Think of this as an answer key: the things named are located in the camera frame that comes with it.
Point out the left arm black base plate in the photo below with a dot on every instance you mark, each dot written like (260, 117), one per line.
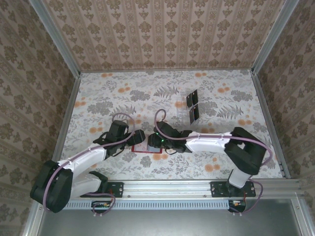
(118, 189)

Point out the aluminium side rail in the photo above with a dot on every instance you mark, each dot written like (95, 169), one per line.
(69, 118)
(268, 118)

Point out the left black connector box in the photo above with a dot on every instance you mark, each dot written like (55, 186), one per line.
(101, 204)

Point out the black gold-line card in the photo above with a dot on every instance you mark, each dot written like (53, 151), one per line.
(196, 113)
(191, 116)
(194, 97)
(189, 100)

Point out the aluminium frame bar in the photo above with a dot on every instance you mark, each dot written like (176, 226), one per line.
(300, 216)
(30, 221)

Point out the red leather card holder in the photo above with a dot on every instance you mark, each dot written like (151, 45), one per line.
(153, 149)

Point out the aluminium frame post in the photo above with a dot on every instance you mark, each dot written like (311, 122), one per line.
(56, 41)
(273, 37)

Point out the black connector box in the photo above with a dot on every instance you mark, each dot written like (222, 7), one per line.
(101, 204)
(237, 204)

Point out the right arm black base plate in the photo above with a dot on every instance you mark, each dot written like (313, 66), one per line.
(217, 190)

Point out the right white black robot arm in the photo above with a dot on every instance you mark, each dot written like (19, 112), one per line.
(206, 143)

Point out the right black connector box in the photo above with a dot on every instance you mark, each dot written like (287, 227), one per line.
(237, 204)

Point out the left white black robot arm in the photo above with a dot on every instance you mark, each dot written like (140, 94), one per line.
(83, 158)

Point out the grey metal sheet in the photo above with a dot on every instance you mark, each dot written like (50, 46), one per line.
(172, 223)

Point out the white VIP card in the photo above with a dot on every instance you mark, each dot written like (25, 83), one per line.
(140, 148)

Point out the aluminium mounting rail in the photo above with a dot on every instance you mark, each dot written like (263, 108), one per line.
(167, 188)

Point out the floral paper table cover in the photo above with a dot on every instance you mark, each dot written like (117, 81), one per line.
(110, 98)

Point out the clear acrylic card stand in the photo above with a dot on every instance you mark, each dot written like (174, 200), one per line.
(180, 110)

